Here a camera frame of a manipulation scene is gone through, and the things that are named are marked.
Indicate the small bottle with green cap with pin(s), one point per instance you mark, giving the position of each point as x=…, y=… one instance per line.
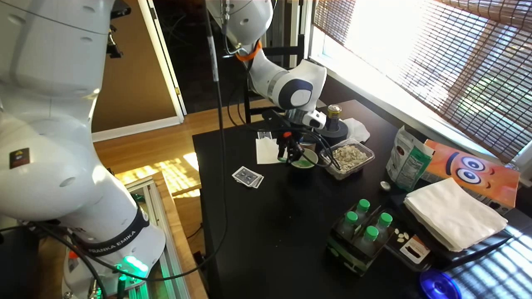
x=385, y=220
x=350, y=220
x=370, y=235
x=363, y=207

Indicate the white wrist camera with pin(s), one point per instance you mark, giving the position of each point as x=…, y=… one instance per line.
x=315, y=121

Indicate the blue round lid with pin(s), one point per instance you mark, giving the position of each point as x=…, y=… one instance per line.
x=438, y=287

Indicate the white paper napkin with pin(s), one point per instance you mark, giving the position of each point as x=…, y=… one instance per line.
x=266, y=152

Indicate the green margarita bottle pack box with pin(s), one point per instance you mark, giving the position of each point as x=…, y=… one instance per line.
x=350, y=255

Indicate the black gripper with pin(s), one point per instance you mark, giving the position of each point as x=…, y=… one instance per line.
x=296, y=137

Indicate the small jar with gold lid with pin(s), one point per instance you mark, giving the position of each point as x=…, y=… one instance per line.
x=333, y=112

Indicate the orange box with cartoon eyes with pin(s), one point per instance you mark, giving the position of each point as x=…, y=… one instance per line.
x=483, y=175

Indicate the green and white snack bag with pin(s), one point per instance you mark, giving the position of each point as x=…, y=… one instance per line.
x=409, y=160

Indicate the white round bowl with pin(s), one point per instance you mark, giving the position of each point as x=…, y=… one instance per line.
x=310, y=162

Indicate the black flat tray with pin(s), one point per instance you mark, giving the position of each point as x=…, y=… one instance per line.
x=396, y=250

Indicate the small silver cap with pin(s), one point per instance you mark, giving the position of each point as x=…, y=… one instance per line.
x=386, y=185

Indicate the folded white towel stack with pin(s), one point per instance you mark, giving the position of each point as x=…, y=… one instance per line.
x=451, y=214

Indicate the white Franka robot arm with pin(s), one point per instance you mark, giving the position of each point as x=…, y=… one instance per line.
x=50, y=139

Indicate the bamboo window blind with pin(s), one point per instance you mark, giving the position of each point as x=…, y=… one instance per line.
x=471, y=61

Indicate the black camera on bracket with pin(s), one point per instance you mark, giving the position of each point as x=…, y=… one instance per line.
x=115, y=49

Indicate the clear container of seeds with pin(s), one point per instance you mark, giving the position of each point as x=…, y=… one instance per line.
x=351, y=160

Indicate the small white pills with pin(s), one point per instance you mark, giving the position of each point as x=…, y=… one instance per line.
x=399, y=237

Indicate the black wooden chair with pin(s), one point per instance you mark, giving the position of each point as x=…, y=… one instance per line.
x=248, y=109

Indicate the dark round dish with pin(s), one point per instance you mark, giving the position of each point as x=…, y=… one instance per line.
x=360, y=131

